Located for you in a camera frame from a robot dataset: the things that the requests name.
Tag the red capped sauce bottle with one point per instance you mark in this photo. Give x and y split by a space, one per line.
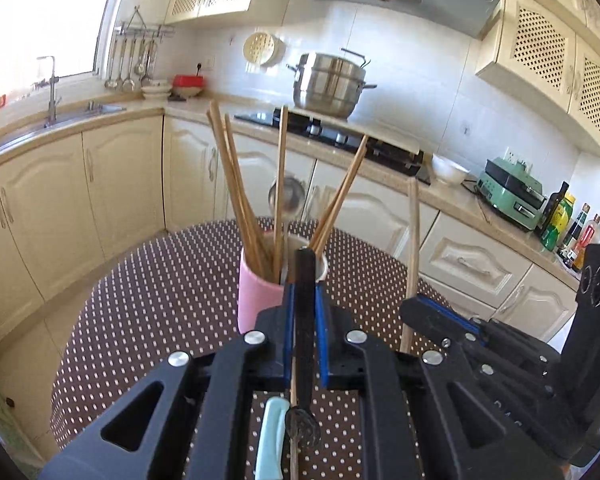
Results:
589 240

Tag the red bowl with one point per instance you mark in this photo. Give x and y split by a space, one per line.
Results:
187 85

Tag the pink cup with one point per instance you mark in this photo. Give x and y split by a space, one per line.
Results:
260 295

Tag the green tabletop oven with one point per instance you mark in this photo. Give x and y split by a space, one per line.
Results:
512 195

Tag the light blue knife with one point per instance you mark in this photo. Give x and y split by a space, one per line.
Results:
271 440

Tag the dark sauce bottle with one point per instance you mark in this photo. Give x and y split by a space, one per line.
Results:
577 232

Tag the rack of hanging utensils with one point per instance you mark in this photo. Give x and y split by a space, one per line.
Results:
130 55

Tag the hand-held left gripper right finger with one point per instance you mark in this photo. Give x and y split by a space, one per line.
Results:
321 340

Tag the black gas stove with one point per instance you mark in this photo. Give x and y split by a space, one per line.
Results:
330 127

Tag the bunch of wooden chopsticks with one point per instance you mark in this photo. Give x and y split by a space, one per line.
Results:
280 185

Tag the round cream wall trivet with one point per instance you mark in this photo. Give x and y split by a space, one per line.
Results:
262 49

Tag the stack of white bowls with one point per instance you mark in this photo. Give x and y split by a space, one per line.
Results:
156 90

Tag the window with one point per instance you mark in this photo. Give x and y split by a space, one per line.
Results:
45 20

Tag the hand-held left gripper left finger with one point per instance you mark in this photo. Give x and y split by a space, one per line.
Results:
288 340

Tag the steel sink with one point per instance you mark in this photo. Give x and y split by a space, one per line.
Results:
40 127

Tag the steel steamer pot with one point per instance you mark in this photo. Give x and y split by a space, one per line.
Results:
330 85

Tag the green yellow bottle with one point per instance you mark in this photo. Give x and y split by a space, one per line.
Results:
560 225

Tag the slim wooden chopstick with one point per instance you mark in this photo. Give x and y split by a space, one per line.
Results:
413 240
294 462

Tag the metal faucet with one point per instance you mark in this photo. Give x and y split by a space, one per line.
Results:
52 90

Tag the brown polka dot tablecloth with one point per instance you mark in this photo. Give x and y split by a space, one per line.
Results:
170 285

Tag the cream lower kitchen cabinets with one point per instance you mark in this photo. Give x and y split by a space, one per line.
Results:
120 185

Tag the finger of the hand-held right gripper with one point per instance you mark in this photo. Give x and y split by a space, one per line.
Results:
450 314
440 327

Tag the metal ladle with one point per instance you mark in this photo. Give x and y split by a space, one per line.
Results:
292 195

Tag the black oil bottle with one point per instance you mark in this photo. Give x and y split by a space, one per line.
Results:
554 210

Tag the white bowl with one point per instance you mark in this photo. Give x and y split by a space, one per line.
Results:
450 170

